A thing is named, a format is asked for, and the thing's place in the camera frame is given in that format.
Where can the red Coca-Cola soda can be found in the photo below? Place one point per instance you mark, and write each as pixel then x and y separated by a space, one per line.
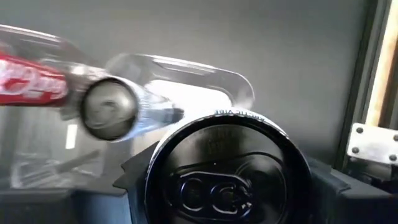
pixel 28 84

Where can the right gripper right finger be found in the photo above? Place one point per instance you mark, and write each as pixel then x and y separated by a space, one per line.
pixel 357 208

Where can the clear plastic bin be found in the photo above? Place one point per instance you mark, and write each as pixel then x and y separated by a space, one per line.
pixel 202 70
pixel 37 37

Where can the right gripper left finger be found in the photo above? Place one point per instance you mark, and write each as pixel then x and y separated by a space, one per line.
pixel 93 208

